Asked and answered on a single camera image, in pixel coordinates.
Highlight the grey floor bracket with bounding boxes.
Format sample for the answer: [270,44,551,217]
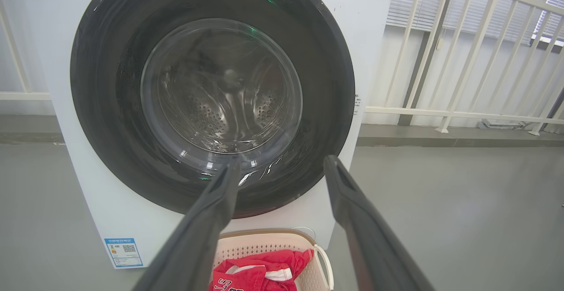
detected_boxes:
[478,119,527,130]

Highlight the white front-load washing machine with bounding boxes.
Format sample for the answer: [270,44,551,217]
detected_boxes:
[18,0,395,270]

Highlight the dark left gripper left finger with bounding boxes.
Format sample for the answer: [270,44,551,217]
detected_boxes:
[132,158,242,291]

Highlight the red Bulls 23 jersey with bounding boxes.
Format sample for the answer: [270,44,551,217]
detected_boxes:
[213,260,267,291]

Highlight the white metal railing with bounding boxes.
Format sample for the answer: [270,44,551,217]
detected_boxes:
[0,0,52,102]
[365,0,564,136]

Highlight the red shorts with white stripe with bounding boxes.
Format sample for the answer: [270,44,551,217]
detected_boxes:
[225,249,315,291]

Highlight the blue energy label sticker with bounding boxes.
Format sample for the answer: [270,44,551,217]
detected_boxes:
[104,238,145,269]

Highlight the white window blinds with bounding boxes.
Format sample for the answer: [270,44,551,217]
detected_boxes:
[387,0,558,45]

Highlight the black round glass washer door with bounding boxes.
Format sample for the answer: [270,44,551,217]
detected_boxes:
[69,0,356,220]

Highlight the perforated steel washer drum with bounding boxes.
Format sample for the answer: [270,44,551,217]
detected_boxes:
[152,30,292,153]

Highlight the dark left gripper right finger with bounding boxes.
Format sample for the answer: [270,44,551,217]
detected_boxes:
[323,155,435,291]

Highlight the cream perforated laundry basket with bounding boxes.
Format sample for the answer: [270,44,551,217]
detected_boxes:
[211,229,335,291]

